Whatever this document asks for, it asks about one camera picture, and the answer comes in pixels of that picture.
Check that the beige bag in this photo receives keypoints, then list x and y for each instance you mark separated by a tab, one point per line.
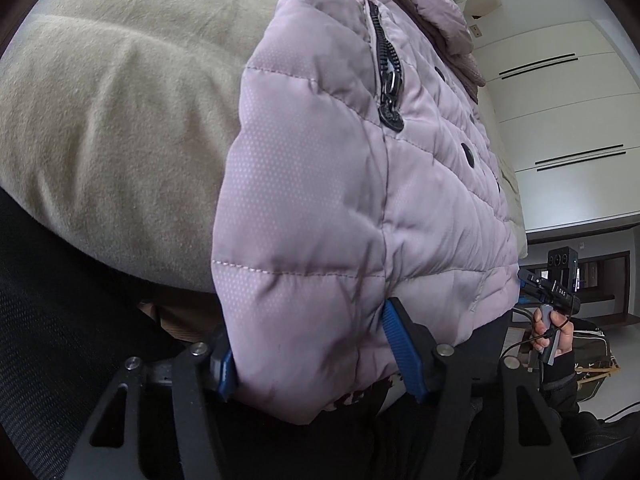
595	360

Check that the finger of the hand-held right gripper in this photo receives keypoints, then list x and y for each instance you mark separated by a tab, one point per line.
529	280

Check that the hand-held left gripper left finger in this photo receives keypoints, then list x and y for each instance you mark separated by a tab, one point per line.
227	369

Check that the white wardrobe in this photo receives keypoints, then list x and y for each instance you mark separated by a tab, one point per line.
575	110

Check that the black mesh fabric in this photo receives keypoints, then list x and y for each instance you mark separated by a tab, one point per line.
60	335

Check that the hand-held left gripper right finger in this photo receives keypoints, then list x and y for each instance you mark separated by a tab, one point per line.
404	355

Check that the wall socket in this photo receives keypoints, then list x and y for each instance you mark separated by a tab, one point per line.
476	30

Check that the person's right hand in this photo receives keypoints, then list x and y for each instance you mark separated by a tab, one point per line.
565	342

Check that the mauve quilted down jacket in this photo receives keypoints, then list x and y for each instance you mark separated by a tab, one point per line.
350	185

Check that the dark wood cabinet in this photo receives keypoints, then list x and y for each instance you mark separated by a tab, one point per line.
612	256

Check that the person's dark trousers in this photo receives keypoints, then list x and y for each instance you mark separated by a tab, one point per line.
350	447

